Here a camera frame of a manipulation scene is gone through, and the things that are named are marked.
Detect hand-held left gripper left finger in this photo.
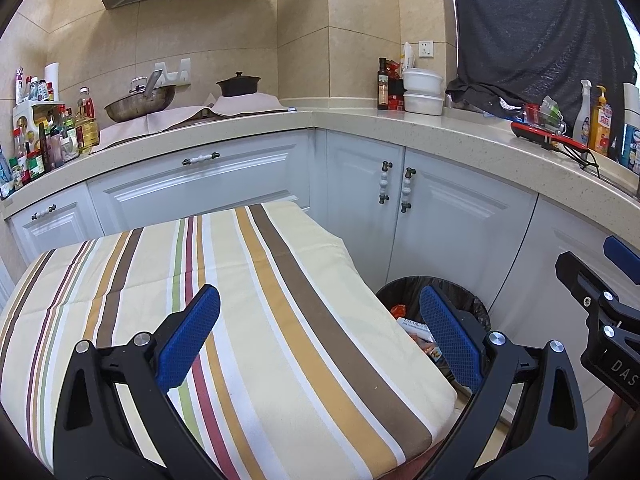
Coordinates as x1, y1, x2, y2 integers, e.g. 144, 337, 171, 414
52, 283, 226, 480

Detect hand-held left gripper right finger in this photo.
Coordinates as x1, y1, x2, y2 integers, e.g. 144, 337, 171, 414
419, 285, 590, 480

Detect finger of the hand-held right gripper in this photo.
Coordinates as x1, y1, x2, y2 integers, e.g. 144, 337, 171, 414
555, 251, 640, 342
602, 235, 640, 276

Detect white blue-printed tube packet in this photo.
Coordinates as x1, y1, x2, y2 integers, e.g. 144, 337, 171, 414
397, 316, 436, 346

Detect black-lined trash bin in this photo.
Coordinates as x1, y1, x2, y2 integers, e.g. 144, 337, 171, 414
375, 275, 492, 396

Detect person's right hand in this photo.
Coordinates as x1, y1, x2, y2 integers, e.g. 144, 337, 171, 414
590, 394, 634, 449

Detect striped tablecloth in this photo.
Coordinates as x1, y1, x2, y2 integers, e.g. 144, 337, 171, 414
0, 201, 458, 480

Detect white blue-labelled bottle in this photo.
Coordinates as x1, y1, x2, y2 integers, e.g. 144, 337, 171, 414
619, 82, 640, 176

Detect yellow dish soap bottle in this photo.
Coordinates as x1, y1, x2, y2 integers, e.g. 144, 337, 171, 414
590, 85, 614, 157

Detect white spray bottle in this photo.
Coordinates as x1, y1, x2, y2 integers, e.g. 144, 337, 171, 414
571, 80, 594, 146

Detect red black flat device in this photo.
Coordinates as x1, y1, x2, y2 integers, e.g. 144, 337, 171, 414
511, 121, 576, 152

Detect clear plastic container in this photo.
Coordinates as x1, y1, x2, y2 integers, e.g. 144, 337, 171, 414
522, 96, 568, 136

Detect white kitchen cabinet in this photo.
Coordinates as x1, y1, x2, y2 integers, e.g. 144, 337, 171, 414
7, 127, 640, 411

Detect beige stone countertop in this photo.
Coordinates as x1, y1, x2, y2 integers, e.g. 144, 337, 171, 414
2, 109, 640, 221

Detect yellow cooking oil bottle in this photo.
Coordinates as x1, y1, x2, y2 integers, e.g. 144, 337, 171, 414
75, 87, 101, 155

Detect white round bowl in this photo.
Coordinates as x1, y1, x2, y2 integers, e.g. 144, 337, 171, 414
402, 68, 444, 95
403, 91, 445, 115

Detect steel wok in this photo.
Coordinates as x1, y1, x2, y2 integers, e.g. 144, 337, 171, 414
104, 71, 177, 123

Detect beige stove cover cloth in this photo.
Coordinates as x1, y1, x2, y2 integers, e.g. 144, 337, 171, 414
90, 92, 296, 153

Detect cluster of seasoning bottles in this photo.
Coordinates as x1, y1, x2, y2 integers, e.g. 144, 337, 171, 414
0, 65, 83, 198

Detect dark cloth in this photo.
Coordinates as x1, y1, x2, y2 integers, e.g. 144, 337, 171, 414
446, 0, 640, 122

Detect blue white plastic packet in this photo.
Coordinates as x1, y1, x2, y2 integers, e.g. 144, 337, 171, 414
0, 152, 15, 198

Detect red snack boxes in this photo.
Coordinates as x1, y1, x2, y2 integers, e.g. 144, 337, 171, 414
387, 60, 406, 111

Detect black lidded pot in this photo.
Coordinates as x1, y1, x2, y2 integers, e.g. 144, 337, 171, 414
216, 71, 262, 97

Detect dark olive oil bottle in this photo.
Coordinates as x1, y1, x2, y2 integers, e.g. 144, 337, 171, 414
377, 57, 390, 111

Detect white paper towel roll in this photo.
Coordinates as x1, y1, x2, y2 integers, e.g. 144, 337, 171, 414
44, 62, 61, 103

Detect black cable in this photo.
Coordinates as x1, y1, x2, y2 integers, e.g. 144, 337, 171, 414
550, 139, 602, 177

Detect white ceramic cabinet door handle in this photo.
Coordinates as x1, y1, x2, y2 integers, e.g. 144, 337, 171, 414
400, 167, 417, 213
378, 161, 394, 205

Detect white wall outlet cover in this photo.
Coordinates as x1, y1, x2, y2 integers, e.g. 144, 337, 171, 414
154, 58, 192, 85

